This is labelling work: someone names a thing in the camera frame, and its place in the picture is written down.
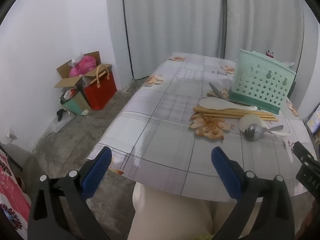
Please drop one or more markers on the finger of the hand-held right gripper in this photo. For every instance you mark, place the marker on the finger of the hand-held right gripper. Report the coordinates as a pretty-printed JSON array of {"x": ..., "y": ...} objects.
[{"x": 302, "y": 152}]

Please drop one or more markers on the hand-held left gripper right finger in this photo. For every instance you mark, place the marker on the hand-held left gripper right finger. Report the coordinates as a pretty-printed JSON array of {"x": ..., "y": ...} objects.
[{"x": 225, "y": 172}]

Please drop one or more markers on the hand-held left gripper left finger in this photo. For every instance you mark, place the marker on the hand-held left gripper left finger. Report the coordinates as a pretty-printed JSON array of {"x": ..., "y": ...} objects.
[{"x": 97, "y": 170}]

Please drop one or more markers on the metal spoon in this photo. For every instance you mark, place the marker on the metal spoon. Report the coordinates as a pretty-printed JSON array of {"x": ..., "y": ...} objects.
[{"x": 257, "y": 132}]

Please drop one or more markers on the beige plastic spoon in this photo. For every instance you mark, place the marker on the beige plastic spoon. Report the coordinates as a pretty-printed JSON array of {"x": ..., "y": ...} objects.
[{"x": 250, "y": 121}]

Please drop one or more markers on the white rice paddle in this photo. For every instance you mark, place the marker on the white rice paddle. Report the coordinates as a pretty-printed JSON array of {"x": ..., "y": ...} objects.
[{"x": 217, "y": 103}]

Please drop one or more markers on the green star-holed utensil holder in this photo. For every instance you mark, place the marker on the green star-holed utensil holder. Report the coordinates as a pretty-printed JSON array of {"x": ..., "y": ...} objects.
[{"x": 260, "y": 85}]

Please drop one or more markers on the metal kitchen knife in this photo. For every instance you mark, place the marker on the metal kitchen knife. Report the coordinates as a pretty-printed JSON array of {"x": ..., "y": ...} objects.
[{"x": 215, "y": 90}]

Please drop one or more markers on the blue printed packet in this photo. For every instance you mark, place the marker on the blue printed packet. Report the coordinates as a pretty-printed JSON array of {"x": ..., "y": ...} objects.
[{"x": 313, "y": 123}]

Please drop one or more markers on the clear plastic sheet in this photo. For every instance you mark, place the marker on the clear plastic sheet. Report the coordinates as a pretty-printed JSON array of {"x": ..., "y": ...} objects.
[{"x": 61, "y": 126}]

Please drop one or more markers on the small black object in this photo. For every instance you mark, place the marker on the small black object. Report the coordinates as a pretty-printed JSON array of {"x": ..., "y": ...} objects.
[{"x": 60, "y": 115}]

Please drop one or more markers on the teal paper bag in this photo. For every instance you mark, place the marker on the teal paper bag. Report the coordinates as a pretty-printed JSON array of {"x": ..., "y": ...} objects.
[{"x": 77, "y": 103}]

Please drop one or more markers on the person's cream trouser legs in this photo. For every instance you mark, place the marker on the person's cream trouser legs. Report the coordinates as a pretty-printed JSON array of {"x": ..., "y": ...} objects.
[{"x": 170, "y": 217}]

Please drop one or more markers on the red gift bag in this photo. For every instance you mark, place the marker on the red gift bag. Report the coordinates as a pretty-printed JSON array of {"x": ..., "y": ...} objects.
[{"x": 100, "y": 95}]

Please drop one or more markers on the crumpled white plastic bag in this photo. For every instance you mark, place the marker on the crumpled white plastic bag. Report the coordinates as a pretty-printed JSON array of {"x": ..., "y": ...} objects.
[{"x": 288, "y": 65}]

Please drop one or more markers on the red patterned cloth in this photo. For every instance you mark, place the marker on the red patterned cloth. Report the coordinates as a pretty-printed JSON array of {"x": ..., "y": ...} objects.
[{"x": 10, "y": 195}]

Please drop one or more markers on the open cardboard box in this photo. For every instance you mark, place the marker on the open cardboard box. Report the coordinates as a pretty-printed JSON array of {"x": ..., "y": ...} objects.
[{"x": 67, "y": 81}]

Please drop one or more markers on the red bottle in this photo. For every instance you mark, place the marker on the red bottle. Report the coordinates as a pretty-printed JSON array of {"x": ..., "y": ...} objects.
[{"x": 269, "y": 54}]

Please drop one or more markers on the pink plastic bag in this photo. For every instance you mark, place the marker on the pink plastic bag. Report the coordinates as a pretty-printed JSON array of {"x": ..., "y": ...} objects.
[{"x": 85, "y": 65}]

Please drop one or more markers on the small white plastic bag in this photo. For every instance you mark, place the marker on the small white plastic bag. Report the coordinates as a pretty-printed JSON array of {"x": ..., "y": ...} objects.
[{"x": 76, "y": 60}]

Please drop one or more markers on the white curtain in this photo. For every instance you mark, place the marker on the white curtain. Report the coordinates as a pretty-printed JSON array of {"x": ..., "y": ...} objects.
[{"x": 175, "y": 17}]

